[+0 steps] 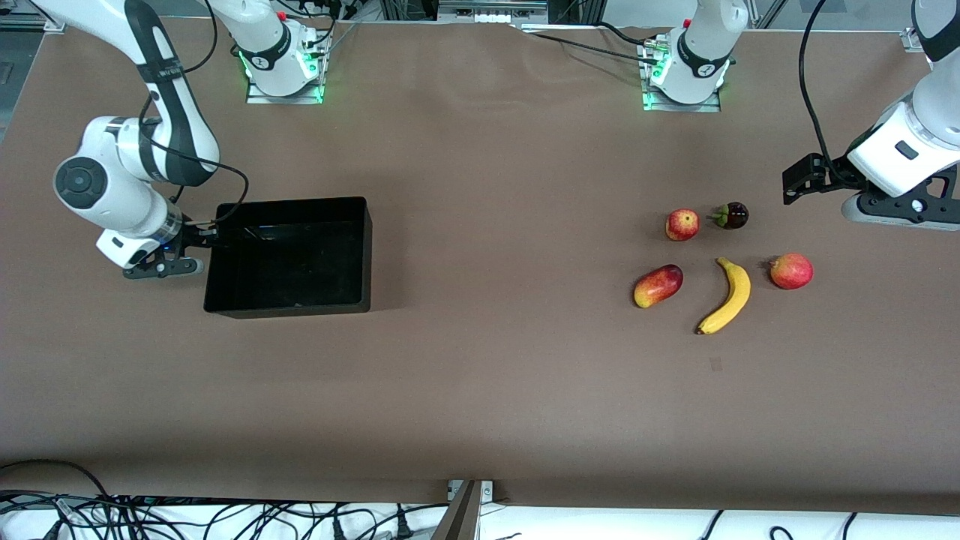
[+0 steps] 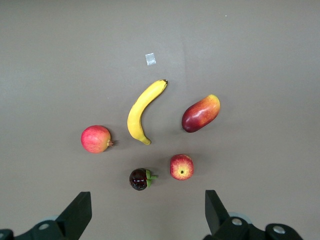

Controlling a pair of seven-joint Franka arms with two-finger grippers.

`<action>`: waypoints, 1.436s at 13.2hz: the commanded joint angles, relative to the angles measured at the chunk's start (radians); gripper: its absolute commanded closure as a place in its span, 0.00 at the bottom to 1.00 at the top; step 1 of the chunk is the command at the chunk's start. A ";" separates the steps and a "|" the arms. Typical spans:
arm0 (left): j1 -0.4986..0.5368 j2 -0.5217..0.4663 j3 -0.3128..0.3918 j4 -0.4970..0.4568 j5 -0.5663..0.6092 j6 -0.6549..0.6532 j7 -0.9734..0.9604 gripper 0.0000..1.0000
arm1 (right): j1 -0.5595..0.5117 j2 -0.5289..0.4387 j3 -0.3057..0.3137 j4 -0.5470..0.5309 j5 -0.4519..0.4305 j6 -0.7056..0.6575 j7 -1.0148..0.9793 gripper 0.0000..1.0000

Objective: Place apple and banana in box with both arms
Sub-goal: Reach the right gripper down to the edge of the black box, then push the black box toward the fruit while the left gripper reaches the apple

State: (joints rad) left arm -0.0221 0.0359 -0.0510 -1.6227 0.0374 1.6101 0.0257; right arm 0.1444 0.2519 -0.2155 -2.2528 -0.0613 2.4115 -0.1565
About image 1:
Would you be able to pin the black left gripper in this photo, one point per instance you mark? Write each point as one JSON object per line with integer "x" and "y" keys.
{"x": 834, "y": 178}

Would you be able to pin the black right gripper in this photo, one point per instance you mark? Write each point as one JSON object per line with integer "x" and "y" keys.
{"x": 190, "y": 237}

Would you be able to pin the black plastic box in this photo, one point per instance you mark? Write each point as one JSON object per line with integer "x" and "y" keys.
{"x": 300, "y": 262}

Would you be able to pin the yellow banana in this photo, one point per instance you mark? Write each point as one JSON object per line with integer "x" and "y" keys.
{"x": 739, "y": 289}

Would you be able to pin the small red yellow apple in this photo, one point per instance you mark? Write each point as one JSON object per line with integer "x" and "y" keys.
{"x": 682, "y": 225}

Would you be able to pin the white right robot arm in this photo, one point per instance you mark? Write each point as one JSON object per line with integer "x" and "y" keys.
{"x": 97, "y": 180}

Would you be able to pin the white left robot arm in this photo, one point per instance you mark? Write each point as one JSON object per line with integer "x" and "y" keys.
{"x": 705, "y": 60}

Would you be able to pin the large red apple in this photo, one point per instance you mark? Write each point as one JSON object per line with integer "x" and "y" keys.
{"x": 792, "y": 271}

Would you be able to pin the dark purple mangosteen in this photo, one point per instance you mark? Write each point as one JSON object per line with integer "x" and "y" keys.
{"x": 733, "y": 216}

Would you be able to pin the red yellow mango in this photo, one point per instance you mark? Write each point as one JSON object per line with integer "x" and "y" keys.
{"x": 658, "y": 286}

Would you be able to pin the table cover sheet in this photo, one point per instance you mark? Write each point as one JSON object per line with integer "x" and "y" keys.
{"x": 480, "y": 412}

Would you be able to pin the metal frame rail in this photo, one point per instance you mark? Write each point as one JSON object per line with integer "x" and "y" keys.
{"x": 491, "y": 15}

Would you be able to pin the metal clamp bracket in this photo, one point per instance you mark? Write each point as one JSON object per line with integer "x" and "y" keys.
{"x": 486, "y": 490}

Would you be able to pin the dark grey post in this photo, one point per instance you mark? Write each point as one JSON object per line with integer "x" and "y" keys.
{"x": 459, "y": 517}

